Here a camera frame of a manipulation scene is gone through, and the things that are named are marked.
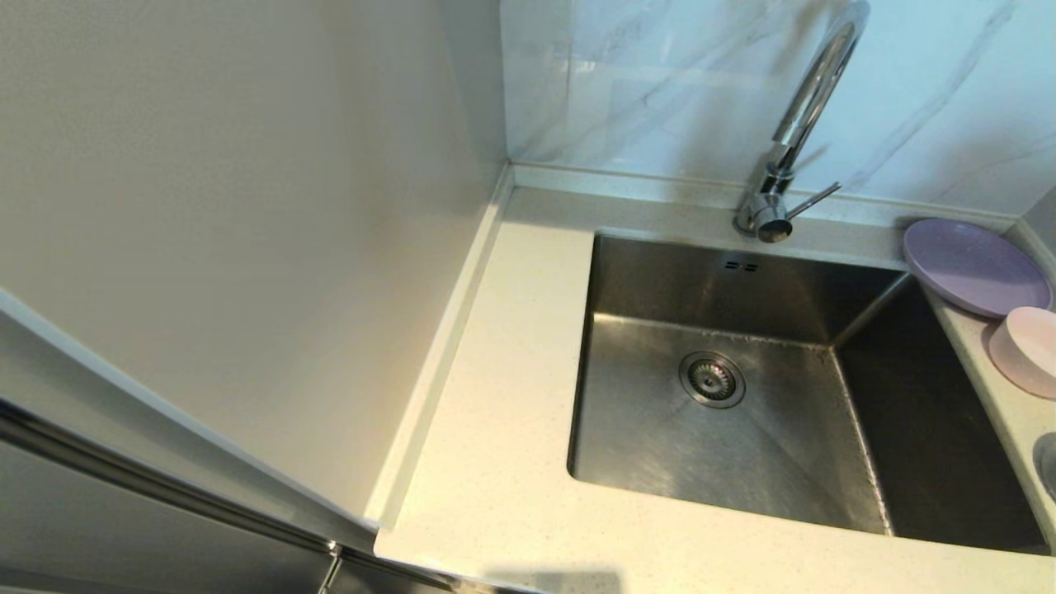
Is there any chrome gooseneck faucet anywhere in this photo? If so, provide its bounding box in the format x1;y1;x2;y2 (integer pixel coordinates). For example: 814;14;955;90
733;0;872;245

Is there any purple plastic plate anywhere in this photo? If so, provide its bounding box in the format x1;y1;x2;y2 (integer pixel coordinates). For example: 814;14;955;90
903;218;1054;320

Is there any pink plastic cup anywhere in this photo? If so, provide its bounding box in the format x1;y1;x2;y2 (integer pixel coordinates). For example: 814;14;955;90
988;306;1056;400

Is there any white plastic bowl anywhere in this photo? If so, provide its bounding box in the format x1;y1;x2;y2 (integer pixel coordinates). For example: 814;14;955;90
1034;432;1056;502

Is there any stainless steel sink basin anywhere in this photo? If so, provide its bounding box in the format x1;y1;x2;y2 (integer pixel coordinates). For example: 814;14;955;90
567;229;1053;555

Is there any round metal drain strainer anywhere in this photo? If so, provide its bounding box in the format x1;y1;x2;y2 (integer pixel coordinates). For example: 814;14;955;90
679;351;747;410

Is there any white tall cabinet side panel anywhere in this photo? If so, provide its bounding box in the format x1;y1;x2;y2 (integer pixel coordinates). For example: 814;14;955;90
0;0;508;529

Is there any grey upper cabinet door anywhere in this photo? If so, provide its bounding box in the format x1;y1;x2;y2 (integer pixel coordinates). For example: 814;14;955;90
0;289;379;555

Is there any grey cabinet door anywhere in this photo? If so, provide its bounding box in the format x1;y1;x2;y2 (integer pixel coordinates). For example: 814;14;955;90
0;289;379;555
0;436;335;594

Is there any grey lower cabinet door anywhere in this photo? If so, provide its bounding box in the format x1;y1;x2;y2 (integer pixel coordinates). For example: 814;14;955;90
0;436;335;594

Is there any metal door trim rail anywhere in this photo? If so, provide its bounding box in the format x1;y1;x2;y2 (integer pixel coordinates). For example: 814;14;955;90
0;398;341;558

